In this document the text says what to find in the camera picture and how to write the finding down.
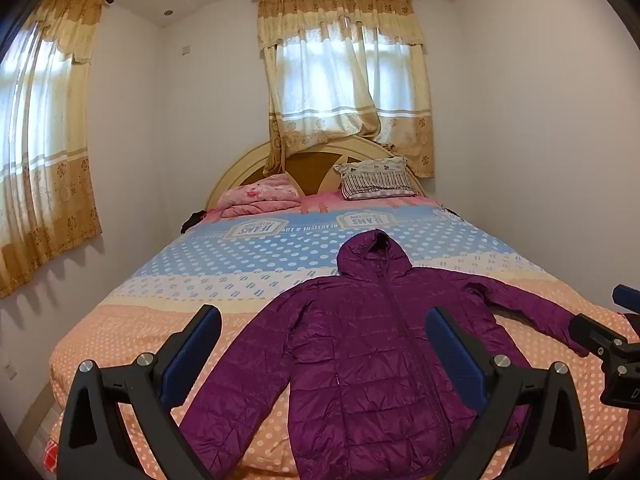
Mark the striped patterned pillow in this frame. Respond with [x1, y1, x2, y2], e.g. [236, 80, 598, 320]
[333, 156, 418, 201]

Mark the dark cloth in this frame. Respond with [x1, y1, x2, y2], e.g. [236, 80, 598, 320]
[181, 210, 208, 235]

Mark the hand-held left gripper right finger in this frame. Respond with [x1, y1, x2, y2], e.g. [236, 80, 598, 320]
[425, 306, 591, 480]

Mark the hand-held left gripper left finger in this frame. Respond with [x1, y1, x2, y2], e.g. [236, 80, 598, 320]
[59, 304, 223, 480]

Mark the cream wooden headboard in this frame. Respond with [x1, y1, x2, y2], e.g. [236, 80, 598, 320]
[206, 132, 428, 209]

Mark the narrow beige floral curtain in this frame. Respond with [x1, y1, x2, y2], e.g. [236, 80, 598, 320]
[0, 0, 104, 299]

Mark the red printed cloth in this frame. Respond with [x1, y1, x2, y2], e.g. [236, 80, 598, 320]
[42, 440, 63, 480]

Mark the purple hooded puffer jacket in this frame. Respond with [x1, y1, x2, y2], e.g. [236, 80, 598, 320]
[177, 228, 591, 480]

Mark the wide beige floral curtain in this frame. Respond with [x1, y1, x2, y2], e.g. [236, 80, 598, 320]
[256, 0, 436, 178]

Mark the bed with dotted printed sheet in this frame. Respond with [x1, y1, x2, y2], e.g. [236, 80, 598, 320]
[47, 192, 640, 480]

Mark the pink folded blanket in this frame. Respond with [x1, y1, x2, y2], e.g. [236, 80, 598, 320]
[220, 174, 303, 218]

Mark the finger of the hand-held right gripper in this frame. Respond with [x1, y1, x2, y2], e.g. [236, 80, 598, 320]
[569, 312, 627, 361]
[613, 284, 640, 314]

